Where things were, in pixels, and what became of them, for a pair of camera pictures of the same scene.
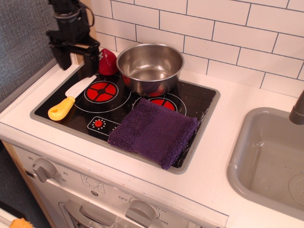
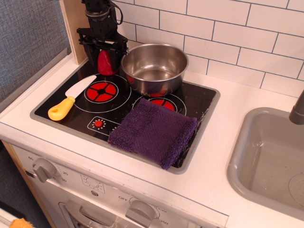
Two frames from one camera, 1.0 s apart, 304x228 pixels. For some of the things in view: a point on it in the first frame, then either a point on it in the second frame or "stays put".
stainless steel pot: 150,70 stays put
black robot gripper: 73,33 to 102,31
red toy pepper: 108,64 stays put
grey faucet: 297,114 stays put
